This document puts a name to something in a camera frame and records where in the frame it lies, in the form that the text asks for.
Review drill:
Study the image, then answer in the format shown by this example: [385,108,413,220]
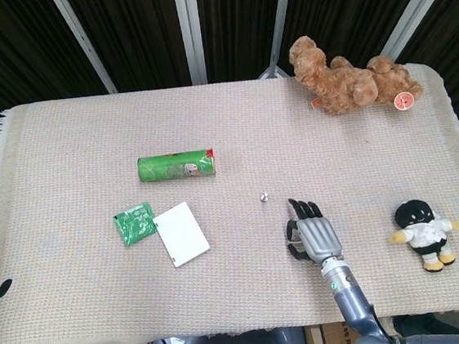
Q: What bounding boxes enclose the green foil sachet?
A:
[111,199,159,248]

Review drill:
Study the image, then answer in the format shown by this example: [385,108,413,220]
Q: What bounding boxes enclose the green chip can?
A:
[135,146,218,185]

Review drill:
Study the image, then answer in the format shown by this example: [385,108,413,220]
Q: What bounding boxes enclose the beige woven tablecloth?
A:
[0,56,459,344]

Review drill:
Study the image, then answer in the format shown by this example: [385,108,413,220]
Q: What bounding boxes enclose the black-headed plush doll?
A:
[385,193,459,277]

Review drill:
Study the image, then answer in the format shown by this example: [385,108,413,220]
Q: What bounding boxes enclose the brown teddy bear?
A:
[285,23,427,124]

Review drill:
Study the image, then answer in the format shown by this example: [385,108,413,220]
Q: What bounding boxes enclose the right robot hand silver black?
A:
[282,194,345,267]

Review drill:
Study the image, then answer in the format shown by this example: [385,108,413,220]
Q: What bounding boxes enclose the white partition frame post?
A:
[173,0,207,87]
[50,0,118,100]
[250,0,305,80]
[375,0,459,65]

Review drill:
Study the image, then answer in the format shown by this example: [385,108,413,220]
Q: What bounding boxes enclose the white plastic cover plate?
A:
[150,199,214,270]

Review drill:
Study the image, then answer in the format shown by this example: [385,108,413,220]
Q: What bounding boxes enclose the brown cardboard box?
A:
[305,321,358,344]

